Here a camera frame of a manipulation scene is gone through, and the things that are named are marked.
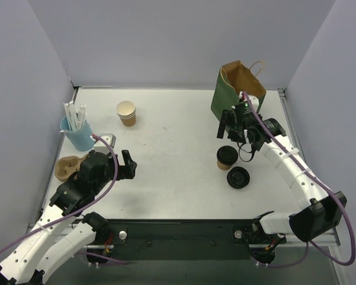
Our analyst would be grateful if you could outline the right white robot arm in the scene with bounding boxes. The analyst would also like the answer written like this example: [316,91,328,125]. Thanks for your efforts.
[217,102,347,242]

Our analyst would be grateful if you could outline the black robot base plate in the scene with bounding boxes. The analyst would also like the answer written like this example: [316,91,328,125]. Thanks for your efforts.
[83,218,286,264]

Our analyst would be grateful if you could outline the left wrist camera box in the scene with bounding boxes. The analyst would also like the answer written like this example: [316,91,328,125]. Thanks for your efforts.
[93,133,117,155]

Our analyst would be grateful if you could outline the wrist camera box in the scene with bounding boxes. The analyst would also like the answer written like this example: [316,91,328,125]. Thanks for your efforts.
[239,91,260,113]
[93,133,117,155]

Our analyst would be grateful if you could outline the stack of black lids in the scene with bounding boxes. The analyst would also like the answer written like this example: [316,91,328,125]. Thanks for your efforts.
[227,166,250,189]

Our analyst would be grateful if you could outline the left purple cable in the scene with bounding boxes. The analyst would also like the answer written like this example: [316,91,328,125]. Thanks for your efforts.
[0,135,130,267]

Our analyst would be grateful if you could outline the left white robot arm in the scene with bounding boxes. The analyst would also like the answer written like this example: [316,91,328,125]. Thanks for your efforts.
[0,150,137,284]

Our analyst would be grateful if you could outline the light blue straw holder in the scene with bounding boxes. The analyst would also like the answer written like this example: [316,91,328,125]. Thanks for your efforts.
[60,116,95,151]

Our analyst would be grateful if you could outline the green paper bag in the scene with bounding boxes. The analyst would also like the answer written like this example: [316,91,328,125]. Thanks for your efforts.
[211,61,266,121]

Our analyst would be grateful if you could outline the brown pulp cup carrier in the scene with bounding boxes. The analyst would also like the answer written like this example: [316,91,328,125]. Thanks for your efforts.
[54,154,88,182]

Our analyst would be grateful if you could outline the brown paper coffee cup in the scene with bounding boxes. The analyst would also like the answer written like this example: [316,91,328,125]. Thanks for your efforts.
[217,145,239,170]

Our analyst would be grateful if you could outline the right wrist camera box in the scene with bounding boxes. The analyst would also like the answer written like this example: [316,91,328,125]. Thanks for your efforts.
[239,91,260,113]

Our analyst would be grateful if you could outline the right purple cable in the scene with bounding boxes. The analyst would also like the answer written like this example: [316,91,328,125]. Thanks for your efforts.
[241,91,356,268]

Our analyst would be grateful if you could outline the purple cable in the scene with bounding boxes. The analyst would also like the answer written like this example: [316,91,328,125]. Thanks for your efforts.
[0,135,130,267]
[241,91,356,268]

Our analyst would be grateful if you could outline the stack of brown paper cups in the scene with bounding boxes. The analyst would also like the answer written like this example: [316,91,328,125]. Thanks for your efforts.
[116,100,136,126]

